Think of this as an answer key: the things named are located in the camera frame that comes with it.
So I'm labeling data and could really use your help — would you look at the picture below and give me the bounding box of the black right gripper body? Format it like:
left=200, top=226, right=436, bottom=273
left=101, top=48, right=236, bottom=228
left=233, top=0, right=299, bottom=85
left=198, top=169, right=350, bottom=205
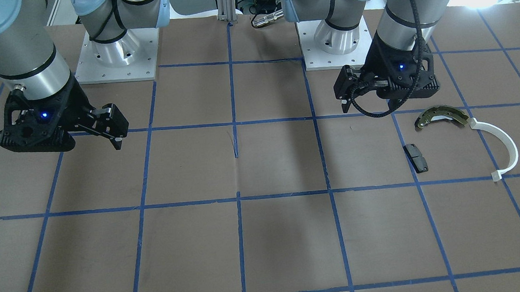
left=0, top=77, right=95, bottom=153

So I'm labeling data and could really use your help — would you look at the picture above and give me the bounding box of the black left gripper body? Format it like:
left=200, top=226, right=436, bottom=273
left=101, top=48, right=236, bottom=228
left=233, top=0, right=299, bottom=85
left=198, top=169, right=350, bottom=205
left=362, top=34, right=440, bottom=100

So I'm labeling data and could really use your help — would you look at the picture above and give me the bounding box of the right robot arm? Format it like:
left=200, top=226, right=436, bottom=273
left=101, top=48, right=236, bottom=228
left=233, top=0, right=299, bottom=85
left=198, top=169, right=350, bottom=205
left=0, top=0, right=171, bottom=153

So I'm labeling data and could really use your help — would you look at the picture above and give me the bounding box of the olive green brake shoe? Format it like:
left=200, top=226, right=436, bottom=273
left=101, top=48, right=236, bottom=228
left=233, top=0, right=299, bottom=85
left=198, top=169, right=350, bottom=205
left=414, top=105, right=470, bottom=130

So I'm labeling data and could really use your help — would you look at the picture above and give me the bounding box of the black brake pad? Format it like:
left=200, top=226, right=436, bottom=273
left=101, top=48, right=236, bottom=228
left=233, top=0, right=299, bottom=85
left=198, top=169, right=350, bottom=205
left=403, top=143, right=429, bottom=173

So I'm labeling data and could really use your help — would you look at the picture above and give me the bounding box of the silver metal connector plug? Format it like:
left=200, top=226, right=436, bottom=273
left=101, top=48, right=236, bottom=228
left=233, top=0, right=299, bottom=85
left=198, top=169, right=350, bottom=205
left=251, top=9, right=284, bottom=29

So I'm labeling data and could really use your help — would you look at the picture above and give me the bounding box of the white curved plastic part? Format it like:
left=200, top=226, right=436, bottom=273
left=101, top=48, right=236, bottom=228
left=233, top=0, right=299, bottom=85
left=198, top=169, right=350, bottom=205
left=467, top=117, right=519, bottom=182

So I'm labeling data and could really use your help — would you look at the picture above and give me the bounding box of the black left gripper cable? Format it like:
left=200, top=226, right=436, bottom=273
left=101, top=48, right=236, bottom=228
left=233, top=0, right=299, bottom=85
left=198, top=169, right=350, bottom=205
left=341, top=0, right=432, bottom=120

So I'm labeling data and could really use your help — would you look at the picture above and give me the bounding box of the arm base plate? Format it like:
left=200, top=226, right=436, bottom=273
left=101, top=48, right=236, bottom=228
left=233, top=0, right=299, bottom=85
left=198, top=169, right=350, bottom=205
left=296, top=17, right=372, bottom=71
left=75, top=28, right=160, bottom=85

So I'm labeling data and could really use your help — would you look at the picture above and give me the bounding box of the aluminium frame post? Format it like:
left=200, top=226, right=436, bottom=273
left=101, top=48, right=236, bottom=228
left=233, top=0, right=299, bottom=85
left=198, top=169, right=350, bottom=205
left=216, top=0, right=238, bottom=24

